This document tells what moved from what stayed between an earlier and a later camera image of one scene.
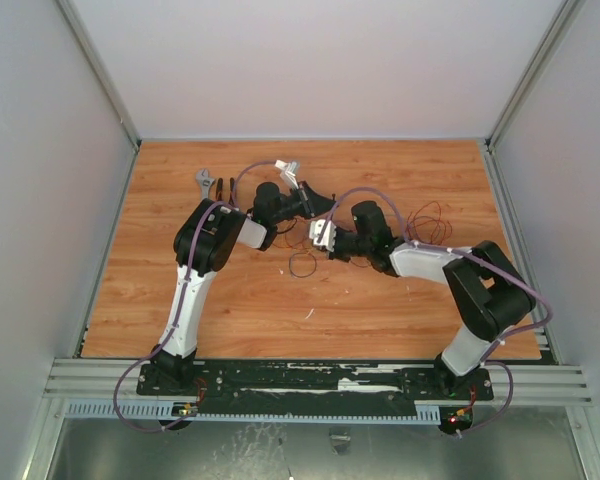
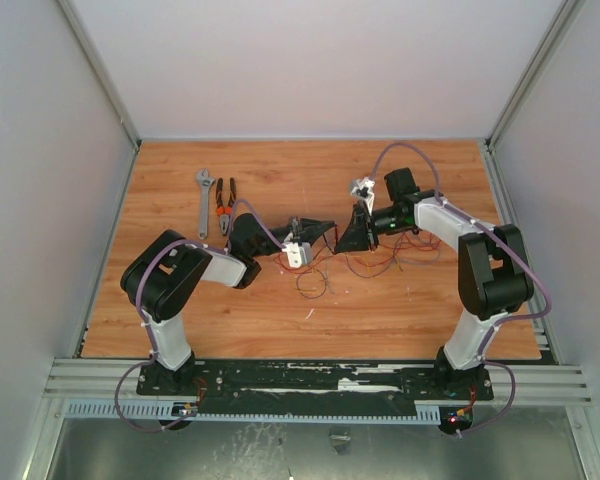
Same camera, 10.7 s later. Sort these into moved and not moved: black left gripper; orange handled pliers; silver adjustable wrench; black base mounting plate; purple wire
Moved: purple wire; black left gripper
Not moved: orange handled pliers; silver adjustable wrench; black base mounting plate
